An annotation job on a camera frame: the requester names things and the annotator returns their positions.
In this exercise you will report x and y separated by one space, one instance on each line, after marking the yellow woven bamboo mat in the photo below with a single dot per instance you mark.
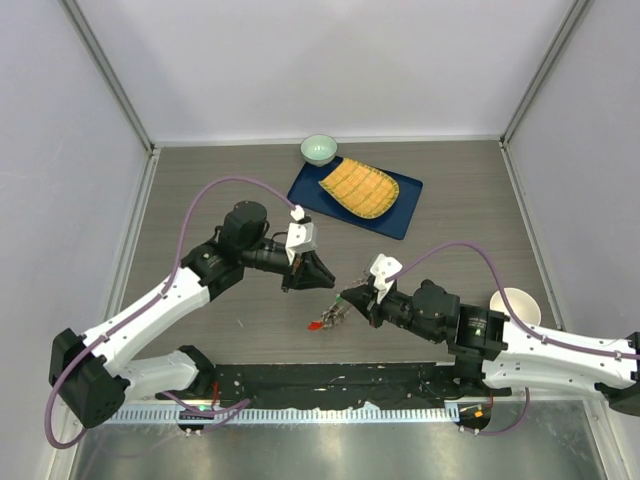
361 189

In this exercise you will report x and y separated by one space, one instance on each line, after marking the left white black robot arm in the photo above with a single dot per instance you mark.
96 372

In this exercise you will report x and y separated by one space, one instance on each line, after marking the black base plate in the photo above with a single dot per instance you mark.
388 386

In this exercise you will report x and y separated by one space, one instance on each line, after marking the dark blue tray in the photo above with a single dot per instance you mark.
307 192

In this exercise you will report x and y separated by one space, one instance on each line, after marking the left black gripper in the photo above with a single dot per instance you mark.
307 271

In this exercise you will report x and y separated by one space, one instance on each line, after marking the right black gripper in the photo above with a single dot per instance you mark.
364 298

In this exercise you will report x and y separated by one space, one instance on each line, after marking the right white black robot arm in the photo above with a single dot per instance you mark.
493 350

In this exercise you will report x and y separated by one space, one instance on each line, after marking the light green ceramic bowl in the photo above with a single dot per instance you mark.
319 149

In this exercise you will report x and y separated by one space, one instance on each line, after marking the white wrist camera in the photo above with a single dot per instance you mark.
301 235
383 268

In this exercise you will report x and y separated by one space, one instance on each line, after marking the slotted white cable duct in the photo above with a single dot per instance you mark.
172 413

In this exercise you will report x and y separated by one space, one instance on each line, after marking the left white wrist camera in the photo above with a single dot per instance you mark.
301 235

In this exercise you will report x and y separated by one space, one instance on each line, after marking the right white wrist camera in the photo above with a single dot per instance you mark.
383 268

